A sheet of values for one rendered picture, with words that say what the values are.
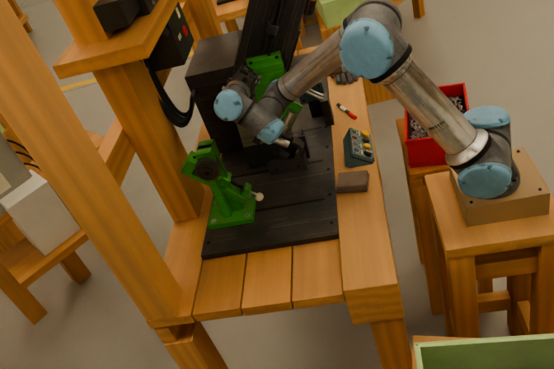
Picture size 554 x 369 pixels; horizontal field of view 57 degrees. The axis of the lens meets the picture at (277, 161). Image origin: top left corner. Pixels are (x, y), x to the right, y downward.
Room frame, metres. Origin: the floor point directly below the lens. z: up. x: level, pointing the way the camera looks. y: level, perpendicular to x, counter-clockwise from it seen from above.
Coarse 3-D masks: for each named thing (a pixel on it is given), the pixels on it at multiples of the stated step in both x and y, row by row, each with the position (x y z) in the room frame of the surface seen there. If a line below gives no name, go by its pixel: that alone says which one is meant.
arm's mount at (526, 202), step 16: (528, 160) 1.05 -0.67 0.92; (528, 176) 0.99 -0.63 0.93; (528, 192) 0.93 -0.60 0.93; (544, 192) 0.91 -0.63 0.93; (464, 208) 0.97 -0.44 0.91; (480, 208) 0.95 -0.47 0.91; (496, 208) 0.94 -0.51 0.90; (512, 208) 0.93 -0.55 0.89; (528, 208) 0.92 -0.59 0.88; (544, 208) 0.91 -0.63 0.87; (480, 224) 0.95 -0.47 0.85
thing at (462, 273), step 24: (432, 216) 1.16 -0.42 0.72; (456, 264) 0.90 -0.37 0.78; (480, 264) 0.90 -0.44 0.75; (504, 264) 0.89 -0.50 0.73; (528, 264) 0.87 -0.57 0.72; (552, 264) 0.84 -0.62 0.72; (456, 288) 0.91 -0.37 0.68; (528, 288) 1.07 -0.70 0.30; (552, 288) 0.84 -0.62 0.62; (456, 312) 0.91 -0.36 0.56; (480, 312) 1.13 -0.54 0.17; (528, 312) 1.02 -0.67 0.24; (552, 312) 0.84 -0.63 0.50; (456, 336) 0.92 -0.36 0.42
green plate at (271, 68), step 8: (256, 56) 1.54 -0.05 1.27; (264, 56) 1.53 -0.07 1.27; (272, 56) 1.52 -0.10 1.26; (280, 56) 1.51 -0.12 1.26; (248, 64) 1.54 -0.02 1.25; (256, 64) 1.53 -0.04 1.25; (264, 64) 1.52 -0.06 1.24; (272, 64) 1.52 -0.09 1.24; (280, 64) 1.51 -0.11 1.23; (264, 72) 1.52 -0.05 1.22; (272, 72) 1.51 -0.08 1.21; (280, 72) 1.50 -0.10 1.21; (264, 80) 1.51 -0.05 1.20; (272, 80) 1.51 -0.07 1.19; (256, 88) 1.52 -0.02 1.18; (264, 88) 1.51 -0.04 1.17; (256, 96) 1.51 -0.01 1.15
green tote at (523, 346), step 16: (512, 336) 0.56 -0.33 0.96; (528, 336) 0.55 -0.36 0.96; (544, 336) 0.54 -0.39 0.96; (416, 352) 0.59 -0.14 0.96; (432, 352) 0.59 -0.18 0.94; (448, 352) 0.58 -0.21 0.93; (464, 352) 0.58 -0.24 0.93; (480, 352) 0.57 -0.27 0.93; (496, 352) 0.56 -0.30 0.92; (512, 352) 0.55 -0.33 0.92; (528, 352) 0.54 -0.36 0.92; (544, 352) 0.53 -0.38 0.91; (432, 368) 0.60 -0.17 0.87; (448, 368) 0.59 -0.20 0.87; (464, 368) 0.58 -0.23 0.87; (480, 368) 0.57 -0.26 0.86; (496, 368) 0.56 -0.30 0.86; (512, 368) 0.55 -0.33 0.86; (528, 368) 0.54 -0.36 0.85; (544, 368) 0.53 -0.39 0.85
